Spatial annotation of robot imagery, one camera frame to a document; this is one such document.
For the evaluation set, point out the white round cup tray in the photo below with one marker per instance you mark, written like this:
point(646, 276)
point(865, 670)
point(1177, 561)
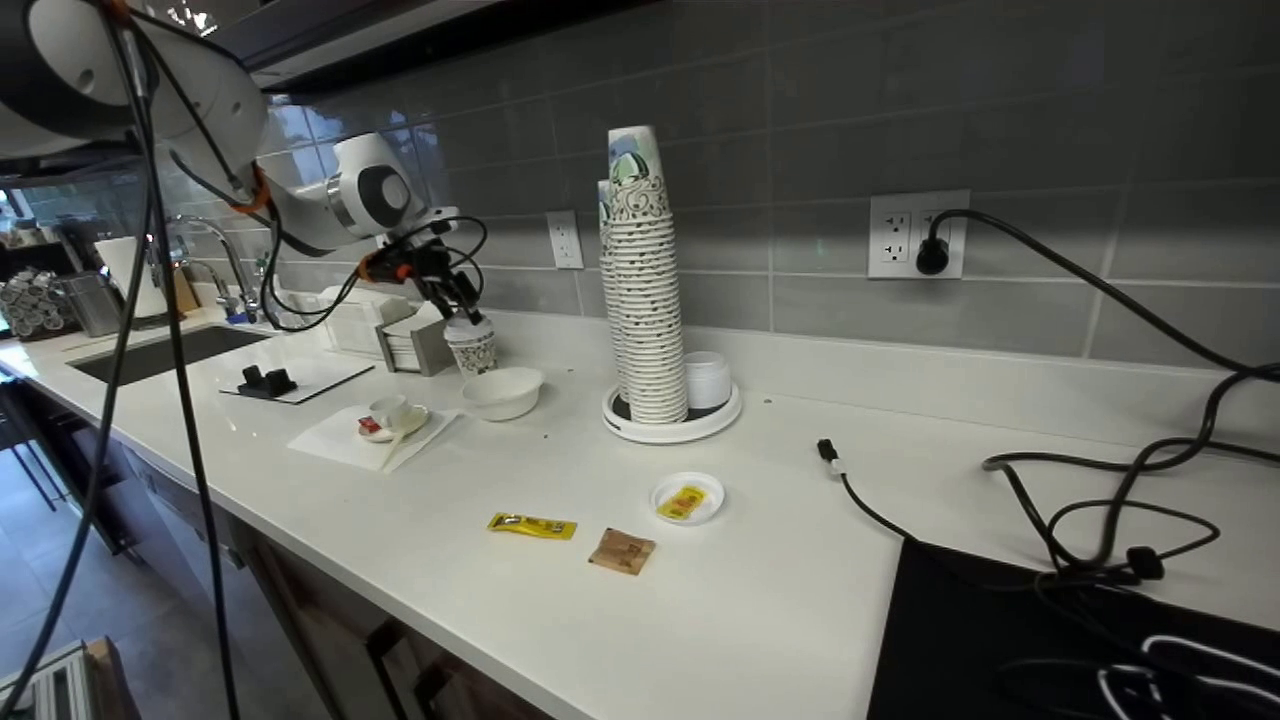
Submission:
point(670, 431)

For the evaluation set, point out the white light switch plate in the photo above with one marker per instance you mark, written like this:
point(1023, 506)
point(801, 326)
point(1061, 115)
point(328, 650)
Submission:
point(566, 243)

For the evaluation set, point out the tall stack of paper cups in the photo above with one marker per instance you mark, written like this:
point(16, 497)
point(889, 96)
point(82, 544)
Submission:
point(639, 263)

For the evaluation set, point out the white tray with black item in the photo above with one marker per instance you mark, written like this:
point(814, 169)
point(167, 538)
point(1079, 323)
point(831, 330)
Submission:
point(290, 376)

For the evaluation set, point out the yellow packet on plate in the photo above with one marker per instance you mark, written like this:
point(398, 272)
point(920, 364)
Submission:
point(680, 506)

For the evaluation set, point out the small white plate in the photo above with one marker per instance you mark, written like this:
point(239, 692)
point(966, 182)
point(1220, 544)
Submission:
point(709, 511)

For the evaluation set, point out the white foam bowl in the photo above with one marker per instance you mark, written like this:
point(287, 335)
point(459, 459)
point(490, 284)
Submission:
point(506, 392)

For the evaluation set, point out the brown sugar packet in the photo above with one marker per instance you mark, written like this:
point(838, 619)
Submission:
point(623, 552)

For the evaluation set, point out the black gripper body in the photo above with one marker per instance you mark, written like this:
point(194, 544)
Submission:
point(441, 272)

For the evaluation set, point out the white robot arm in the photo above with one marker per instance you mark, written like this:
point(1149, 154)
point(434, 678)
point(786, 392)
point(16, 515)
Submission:
point(82, 75)

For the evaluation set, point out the kitchen sink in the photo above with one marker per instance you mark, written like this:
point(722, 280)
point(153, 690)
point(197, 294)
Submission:
point(153, 356)

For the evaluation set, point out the white wall power outlet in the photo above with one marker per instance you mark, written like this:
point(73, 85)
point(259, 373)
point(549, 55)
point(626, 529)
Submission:
point(898, 226)

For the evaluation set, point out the white plastic cup lid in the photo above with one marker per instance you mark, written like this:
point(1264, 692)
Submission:
point(470, 330)

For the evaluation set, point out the patterned paper cup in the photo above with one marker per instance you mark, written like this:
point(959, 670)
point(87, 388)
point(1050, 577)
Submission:
point(472, 356)

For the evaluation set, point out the yellow mayonnaise packet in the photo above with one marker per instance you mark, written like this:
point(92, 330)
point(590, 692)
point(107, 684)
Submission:
point(528, 524)

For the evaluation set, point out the metal napkin holder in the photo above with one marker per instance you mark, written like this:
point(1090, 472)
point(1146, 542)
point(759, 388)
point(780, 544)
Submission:
point(412, 341)

